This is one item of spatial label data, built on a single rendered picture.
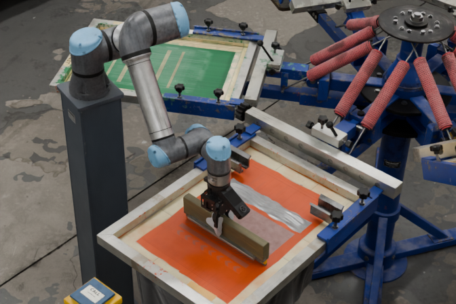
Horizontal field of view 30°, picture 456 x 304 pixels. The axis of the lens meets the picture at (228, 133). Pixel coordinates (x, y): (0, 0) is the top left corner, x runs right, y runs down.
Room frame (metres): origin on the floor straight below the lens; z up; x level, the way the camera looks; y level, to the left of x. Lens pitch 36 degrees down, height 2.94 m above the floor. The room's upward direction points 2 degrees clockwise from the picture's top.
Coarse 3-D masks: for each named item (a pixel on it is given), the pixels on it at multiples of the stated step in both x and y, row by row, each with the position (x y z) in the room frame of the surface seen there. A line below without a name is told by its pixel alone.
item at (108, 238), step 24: (264, 144) 2.57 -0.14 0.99; (312, 168) 2.43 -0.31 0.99; (168, 192) 2.28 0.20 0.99; (336, 192) 2.34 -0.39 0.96; (144, 216) 2.17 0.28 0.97; (120, 240) 2.03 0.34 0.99; (144, 264) 1.92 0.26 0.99; (288, 264) 1.94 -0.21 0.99; (168, 288) 1.84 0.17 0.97; (264, 288) 1.83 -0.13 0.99
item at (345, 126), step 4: (344, 120) 2.67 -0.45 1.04; (340, 124) 2.64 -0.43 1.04; (344, 124) 2.64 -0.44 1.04; (348, 124) 2.64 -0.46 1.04; (352, 124) 2.65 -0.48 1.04; (340, 128) 2.62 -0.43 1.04; (344, 128) 2.62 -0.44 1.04; (348, 128) 2.62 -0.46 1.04; (352, 128) 2.62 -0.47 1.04; (348, 132) 2.60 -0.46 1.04; (352, 132) 2.62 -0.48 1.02; (348, 136) 2.60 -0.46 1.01; (352, 136) 2.63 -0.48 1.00; (328, 144) 2.52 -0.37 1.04; (336, 148) 2.54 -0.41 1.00
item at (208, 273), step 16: (288, 192) 2.34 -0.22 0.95; (304, 192) 2.34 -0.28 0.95; (288, 208) 2.25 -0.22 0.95; (304, 208) 2.25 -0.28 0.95; (240, 224) 2.16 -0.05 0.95; (256, 224) 2.17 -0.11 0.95; (272, 224) 2.17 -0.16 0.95; (272, 240) 2.09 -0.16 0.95; (288, 240) 2.09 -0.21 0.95; (208, 256) 2.00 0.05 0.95; (272, 256) 2.01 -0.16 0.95; (192, 272) 1.93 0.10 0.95; (208, 272) 1.93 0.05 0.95; (224, 272) 1.93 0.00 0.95; (256, 272) 1.94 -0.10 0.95; (208, 288) 1.86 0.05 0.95; (224, 288) 1.86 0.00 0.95; (240, 288) 1.86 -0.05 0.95
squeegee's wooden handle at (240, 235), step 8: (184, 200) 2.18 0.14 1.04; (192, 200) 2.17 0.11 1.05; (200, 200) 2.17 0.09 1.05; (184, 208) 2.19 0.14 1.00; (192, 208) 2.16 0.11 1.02; (200, 208) 2.13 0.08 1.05; (200, 216) 2.13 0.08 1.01; (208, 216) 2.11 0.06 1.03; (224, 216) 2.09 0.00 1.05; (224, 224) 2.06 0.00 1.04; (232, 224) 2.05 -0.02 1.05; (224, 232) 2.06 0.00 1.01; (232, 232) 2.04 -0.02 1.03; (240, 232) 2.02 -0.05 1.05; (248, 232) 2.02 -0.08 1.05; (232, 240) 2.04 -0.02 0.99; (240, 240) 2.02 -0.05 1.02; (248, 240) 1.99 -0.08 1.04; (256, 240) 1.98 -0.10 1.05; (264, 240) 1.98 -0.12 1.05; (248, 248) 1.99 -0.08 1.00; (256, 248) 1.97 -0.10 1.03; (264, 248) 1.96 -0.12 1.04; (256, 256) 1.97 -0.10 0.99; (264, 256) 1.96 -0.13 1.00
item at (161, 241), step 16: (240, 176) 2.42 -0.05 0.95; (256, 176) 2.42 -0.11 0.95; (272, 176) 2.42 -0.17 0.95; (272, 192) 2.34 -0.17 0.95; (256, 208) 2.25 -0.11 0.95; (176, 224) 2.15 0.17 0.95; (144, 240) 2.07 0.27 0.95; (160, 240) 2.07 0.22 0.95; (176, 240) 2.07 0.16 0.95; (160, 256) 2.00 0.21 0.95; (176, 256) 2.00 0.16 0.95; (192, 256) 2.00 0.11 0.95
